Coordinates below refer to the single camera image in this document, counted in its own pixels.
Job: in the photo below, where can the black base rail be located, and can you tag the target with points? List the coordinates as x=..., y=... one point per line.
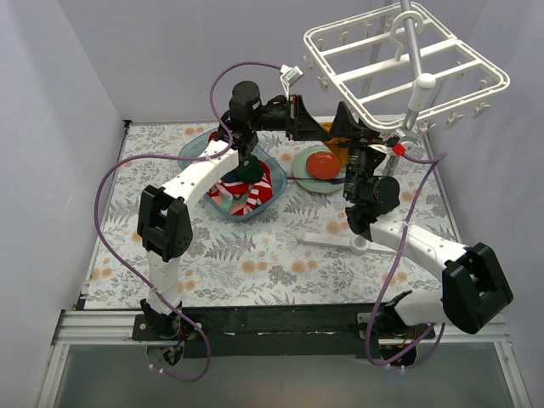
x=271, y=330

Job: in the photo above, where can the dark green sock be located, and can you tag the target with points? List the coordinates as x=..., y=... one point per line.
x=249, y=171

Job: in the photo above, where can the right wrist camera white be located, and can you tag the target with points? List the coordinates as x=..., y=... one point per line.
x=397, y=144

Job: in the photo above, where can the floral tablecloth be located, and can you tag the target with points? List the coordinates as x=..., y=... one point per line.
x=254, y=262

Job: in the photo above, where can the teal plastic basin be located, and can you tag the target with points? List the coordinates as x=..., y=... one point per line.
x=278, y=180

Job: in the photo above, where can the orange saucer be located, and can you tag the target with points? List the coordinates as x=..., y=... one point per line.
x=323, y=165

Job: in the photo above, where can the light green plate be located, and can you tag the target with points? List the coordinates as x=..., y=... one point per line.
x=299, y=170

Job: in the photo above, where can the pink sock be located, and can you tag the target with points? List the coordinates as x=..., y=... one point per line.
x=230, y=197

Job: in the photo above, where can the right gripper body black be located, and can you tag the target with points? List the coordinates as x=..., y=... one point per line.
x=362, y=143

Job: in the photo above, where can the yellow sock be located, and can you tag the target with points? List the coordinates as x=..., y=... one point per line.
x=341, y=153

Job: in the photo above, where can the dark navy blue sock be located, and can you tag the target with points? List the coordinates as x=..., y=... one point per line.
x=230, y=177

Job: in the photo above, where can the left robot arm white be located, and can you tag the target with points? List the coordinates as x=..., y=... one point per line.
x=164, y=212

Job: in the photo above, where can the metal drying stand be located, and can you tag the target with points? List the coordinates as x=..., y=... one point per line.
x=375, y=223

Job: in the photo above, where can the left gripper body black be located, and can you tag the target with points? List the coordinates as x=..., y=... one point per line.
x=291, y=117

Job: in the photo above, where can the white clip hanger rack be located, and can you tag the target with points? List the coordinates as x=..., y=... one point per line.
x=395, y=63

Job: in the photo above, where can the purple fork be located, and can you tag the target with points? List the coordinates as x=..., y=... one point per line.
x=318, y=180

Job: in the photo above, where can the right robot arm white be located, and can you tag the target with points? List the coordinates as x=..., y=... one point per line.
x=474, y=289

